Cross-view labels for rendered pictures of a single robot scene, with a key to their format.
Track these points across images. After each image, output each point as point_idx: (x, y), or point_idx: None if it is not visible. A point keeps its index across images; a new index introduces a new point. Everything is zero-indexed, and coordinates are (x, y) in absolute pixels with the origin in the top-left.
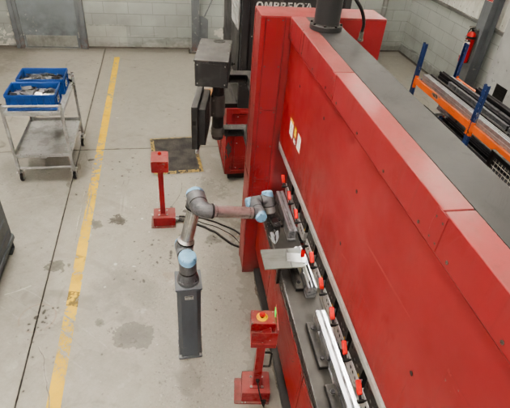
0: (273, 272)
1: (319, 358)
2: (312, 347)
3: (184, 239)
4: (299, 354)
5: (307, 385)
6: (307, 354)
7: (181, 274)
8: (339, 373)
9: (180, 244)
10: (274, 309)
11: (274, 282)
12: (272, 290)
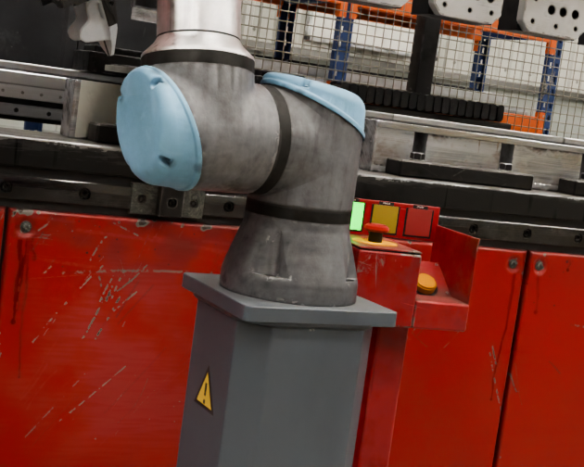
0: (61, 254)
1: (507, 171)
2: (476, 176)
3: (240, 21)
4: (484, 220)
5: (561, 238)
6: (499, 188)
7: (349, 208)
8: (552, 143)
9: (250, 67)
10: (149, 387)
11: (93, 284)
12: (77, 347)
